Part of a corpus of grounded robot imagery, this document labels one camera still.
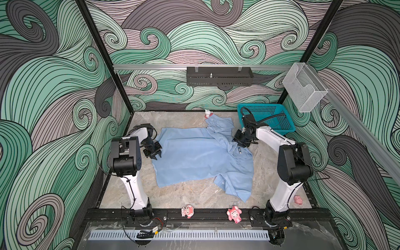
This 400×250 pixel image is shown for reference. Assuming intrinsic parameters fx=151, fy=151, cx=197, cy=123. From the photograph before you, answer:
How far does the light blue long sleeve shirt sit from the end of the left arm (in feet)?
0.08

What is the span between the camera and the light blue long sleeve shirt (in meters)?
0.85

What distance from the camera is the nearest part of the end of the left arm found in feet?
2.71
